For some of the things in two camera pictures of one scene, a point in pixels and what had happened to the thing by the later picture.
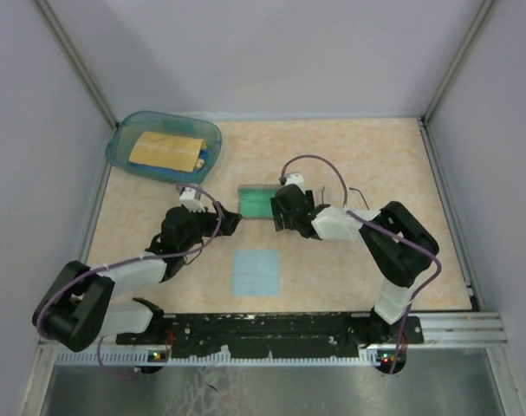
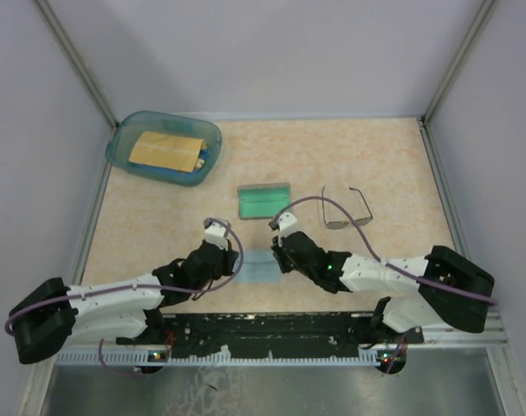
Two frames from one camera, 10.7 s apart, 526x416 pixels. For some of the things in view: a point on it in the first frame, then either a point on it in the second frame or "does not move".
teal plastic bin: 167,146 does not move
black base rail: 282,334 does not move
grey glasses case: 255,200 does not move
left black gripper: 230,222 -> 230,256
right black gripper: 278,213 -> 279,255
